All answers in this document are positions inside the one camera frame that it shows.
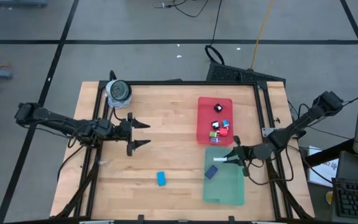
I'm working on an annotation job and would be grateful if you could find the dark blue digital clock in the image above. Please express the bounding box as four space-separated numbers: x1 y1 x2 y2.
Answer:
204 164 219 180

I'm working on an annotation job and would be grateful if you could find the black keyboard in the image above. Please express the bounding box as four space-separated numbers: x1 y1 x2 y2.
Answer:
332 177 358 220

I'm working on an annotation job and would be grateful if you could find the white coiled cable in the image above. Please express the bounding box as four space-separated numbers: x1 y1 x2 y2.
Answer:
105 92 133 110

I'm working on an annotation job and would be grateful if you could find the teal plastic tray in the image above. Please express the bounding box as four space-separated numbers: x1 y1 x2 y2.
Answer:
202 146 246 207

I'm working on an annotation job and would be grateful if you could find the red plastic tray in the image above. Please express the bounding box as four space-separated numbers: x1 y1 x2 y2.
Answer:
196 96 234 147

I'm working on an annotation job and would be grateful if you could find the yellow cable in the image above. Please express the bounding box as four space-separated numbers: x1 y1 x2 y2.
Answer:
249 0 275 70

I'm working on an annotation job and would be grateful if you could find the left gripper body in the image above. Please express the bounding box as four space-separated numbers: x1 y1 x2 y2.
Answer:
116 112 135 157

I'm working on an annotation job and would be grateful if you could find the black perforated metal case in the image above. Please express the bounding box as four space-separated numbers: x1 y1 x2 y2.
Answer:
205 61 287 84

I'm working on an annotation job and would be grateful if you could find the grey metal mounting plate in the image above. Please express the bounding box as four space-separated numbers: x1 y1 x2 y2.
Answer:
261 127 277 138

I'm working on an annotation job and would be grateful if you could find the cyan blue digital clock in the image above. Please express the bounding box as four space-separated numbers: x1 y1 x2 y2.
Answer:
156 170 167 187

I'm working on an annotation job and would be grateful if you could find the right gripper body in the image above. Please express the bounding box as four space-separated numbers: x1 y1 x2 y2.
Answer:
232 135 261 178

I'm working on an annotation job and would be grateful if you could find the black desk bar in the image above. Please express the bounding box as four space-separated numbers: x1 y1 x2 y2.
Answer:
303 138 356 168

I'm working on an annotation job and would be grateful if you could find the black floor cable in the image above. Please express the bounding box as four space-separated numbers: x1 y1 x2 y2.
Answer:
152 0 226 65

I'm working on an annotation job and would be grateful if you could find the white paper sheet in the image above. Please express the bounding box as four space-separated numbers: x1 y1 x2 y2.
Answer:
307 145 340 188

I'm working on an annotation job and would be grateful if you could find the roll of tape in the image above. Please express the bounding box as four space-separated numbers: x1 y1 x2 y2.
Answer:
104 79 133 102

